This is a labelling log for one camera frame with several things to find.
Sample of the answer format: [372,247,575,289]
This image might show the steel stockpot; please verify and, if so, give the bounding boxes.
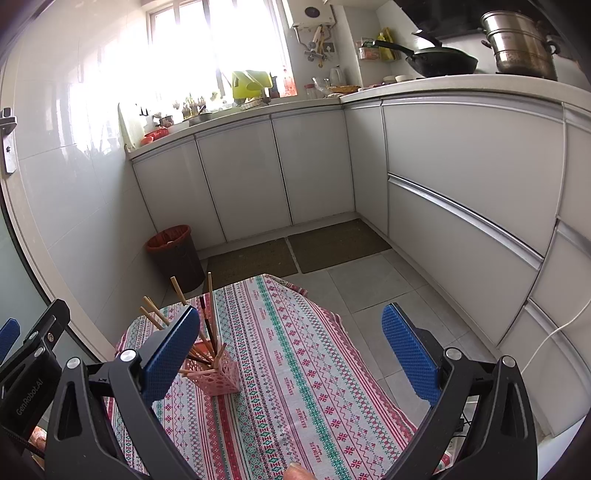
[480,11,560,81]

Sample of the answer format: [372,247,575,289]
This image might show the white water heater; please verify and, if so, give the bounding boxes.
[283,0,335,29]

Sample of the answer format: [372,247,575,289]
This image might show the dark red-rimmed waste bin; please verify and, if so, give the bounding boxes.
[144,224,205,293]

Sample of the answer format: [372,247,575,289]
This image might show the wooden chopstick bundle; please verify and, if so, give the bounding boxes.
[140,276,225,382]

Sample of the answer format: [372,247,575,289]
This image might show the white kitchen cabinets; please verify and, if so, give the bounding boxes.
[132,91,590,435]

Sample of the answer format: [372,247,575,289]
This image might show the door handle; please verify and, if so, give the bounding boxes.
[0,107,18,175]

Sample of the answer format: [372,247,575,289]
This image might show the left hand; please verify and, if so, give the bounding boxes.
[28,426,47,453]

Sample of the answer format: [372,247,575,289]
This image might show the patterned red green tablecloth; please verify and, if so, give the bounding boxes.
[105,273,452,480]

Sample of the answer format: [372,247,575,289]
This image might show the dark floor mat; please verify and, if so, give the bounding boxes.
[198,214,391,288]

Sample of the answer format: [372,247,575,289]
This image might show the right hand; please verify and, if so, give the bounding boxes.
[283,463,317,480]

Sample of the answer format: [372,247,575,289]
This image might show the black wok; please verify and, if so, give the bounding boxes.
[372,30,478,78]

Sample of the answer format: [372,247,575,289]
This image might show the yellow green container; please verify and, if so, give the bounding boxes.
[231,70,273,105]

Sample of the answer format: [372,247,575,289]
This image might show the pink perforated utensil holder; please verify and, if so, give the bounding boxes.
[184,350,240,396]

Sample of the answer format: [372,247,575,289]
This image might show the black chopstick pair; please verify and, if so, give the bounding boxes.
[198,296,217,357]

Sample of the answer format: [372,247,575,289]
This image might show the white power cord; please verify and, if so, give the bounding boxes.
[519,303,591,375]

